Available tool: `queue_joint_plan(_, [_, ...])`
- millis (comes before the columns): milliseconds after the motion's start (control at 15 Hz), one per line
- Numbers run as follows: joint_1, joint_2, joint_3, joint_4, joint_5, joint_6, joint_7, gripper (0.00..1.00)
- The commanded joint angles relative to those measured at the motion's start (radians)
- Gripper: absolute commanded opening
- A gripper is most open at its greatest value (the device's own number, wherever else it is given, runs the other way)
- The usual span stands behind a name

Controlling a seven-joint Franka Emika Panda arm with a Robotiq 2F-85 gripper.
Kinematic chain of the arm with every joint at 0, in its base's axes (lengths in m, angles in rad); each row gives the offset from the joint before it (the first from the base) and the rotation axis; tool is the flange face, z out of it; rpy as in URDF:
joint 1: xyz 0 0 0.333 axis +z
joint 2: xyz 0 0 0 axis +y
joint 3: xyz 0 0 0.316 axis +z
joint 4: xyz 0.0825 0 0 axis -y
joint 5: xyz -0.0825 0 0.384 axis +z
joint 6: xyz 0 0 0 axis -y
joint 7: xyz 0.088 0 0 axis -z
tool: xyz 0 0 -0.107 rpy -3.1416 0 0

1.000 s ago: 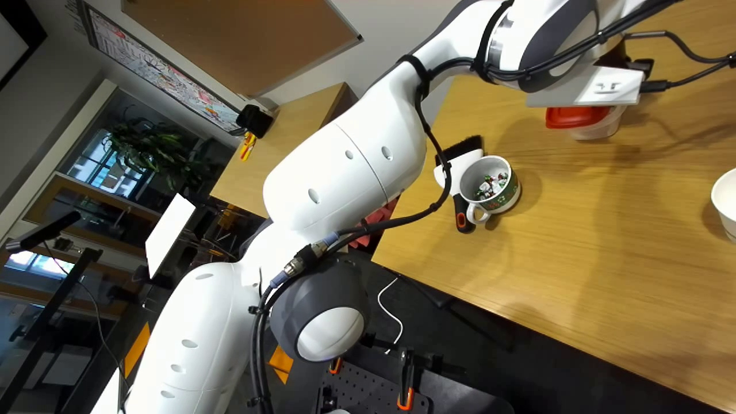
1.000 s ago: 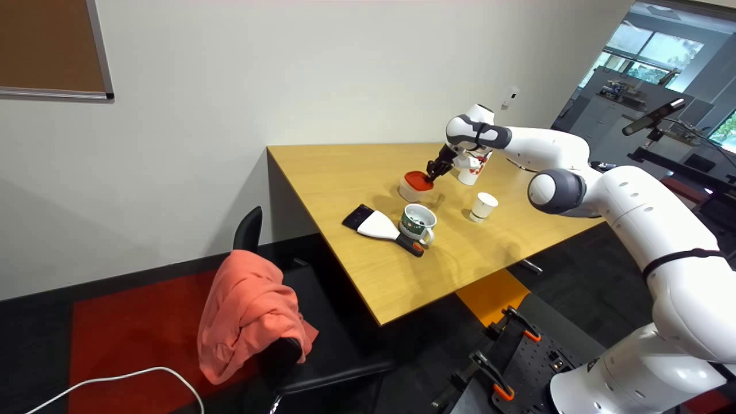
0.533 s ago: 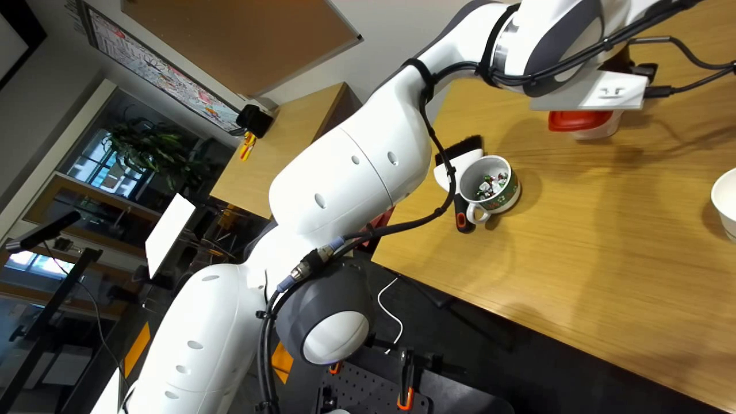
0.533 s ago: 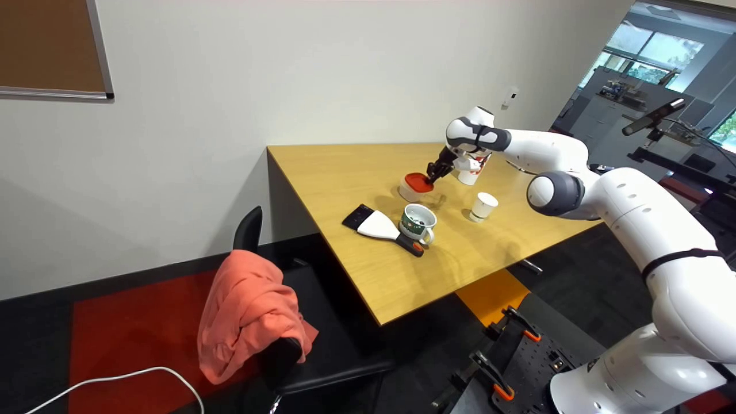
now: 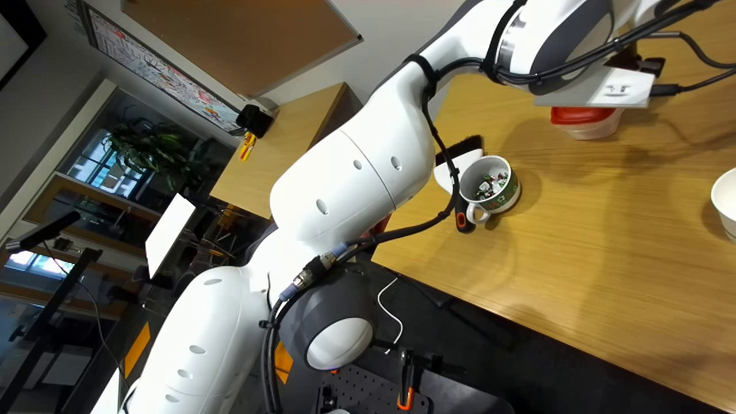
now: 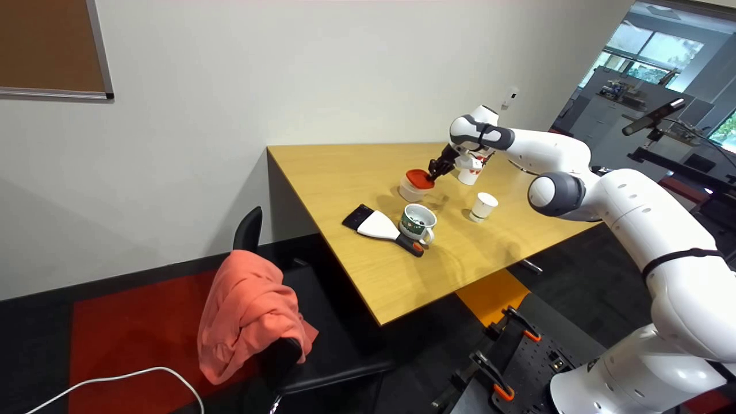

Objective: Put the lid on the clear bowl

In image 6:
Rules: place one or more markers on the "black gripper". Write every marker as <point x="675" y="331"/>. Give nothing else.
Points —
<point x="447" y="160"/>

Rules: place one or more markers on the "red plastic lid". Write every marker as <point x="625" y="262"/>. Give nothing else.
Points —
<point x="418" y="177"/>

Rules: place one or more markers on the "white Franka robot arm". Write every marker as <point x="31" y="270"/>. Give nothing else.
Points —
<point x="657" y="231"/>

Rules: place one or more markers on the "clear plastic bowl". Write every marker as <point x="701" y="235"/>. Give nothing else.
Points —
<point x="417" y="194"/>

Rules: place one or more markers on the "green white ceramic mug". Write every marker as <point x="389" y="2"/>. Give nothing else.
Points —
<point x="417" y="224"/>

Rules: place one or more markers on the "orange black clamp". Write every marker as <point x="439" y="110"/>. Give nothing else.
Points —
<point x="523" y="323"/>
<point x="494" y="380"/>

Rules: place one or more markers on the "black mounting plate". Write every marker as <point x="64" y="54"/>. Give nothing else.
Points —
<point x="529" y="369"/>

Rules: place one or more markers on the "black office chair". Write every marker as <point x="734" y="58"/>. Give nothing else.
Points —
<point x="322" y="359"/>

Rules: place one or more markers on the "salmon pink cloth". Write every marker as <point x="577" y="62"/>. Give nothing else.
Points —
<point x="248" y="313"/>

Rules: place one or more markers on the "brown cork board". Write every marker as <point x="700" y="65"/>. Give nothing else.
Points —
<point x="46" y="41"/>

